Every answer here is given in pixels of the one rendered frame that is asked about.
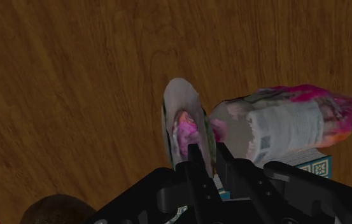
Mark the brown round object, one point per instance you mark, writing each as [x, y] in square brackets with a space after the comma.
[57, 211]

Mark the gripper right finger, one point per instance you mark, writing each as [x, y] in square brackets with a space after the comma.
[287, 192]

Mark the pale disc with pink inside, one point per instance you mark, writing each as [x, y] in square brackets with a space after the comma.
[182, 105]

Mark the pink and white bag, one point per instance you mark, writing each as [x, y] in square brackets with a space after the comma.
[287, 127]

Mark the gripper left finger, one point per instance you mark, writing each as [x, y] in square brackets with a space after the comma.
[195, 186]

